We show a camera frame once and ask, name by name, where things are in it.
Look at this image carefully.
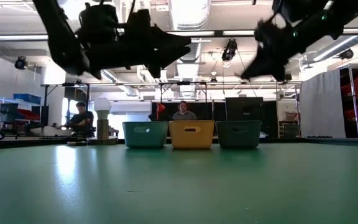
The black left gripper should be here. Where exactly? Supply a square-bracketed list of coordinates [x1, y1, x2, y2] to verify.
[87, 0, 193, 79]

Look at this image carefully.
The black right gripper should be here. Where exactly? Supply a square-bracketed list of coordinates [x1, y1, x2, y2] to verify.
[240, 12, 309, 83]

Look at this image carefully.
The black ceiling spotlight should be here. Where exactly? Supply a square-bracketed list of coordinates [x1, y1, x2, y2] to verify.
[339, 48, 355, 60]
[14, 55, 29, 70]
[221, 39, 239, 62]

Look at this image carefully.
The black monitor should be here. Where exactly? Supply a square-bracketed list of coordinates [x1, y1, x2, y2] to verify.
[224, 96, 265, 122]

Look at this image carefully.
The cardboard box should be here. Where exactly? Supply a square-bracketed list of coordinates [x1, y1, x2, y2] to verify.
[283, 111, 298, 122]

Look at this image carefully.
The overhead bar with light strips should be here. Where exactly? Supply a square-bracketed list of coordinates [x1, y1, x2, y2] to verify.
[0, 27, 358, 41]

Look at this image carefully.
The red stand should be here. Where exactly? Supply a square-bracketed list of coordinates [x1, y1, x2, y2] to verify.
[155, 102, 167, 122]

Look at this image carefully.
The white curtain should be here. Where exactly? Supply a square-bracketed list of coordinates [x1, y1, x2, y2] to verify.
[300, 67, 347, 139]

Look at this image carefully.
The black partition panel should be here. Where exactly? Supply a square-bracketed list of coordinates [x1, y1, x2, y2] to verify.
[151, 100, 278, 123]

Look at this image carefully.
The person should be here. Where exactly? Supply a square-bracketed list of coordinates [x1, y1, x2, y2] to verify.
[56, 101, 96, 138]
[172, 100, 198, 121]

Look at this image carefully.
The slate blue plastic bin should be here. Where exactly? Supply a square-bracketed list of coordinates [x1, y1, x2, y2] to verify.
[215, 120, 262, 149]

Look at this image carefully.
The yellow plastic bin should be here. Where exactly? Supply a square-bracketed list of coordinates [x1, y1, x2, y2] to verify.
[168, 120, 216, 149]

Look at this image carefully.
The light teal plastic bin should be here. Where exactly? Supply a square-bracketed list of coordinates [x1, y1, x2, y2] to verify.
[122, 121, 169, 149]

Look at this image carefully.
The blue crate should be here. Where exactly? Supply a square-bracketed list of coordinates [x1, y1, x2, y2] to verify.
[12, 93, 42, 105]

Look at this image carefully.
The silver ventilation duct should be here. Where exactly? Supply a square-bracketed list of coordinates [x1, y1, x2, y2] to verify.
[167, 0, 213, 98]

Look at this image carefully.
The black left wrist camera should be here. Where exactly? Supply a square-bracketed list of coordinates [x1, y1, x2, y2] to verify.
[78, 2, 120, 43]

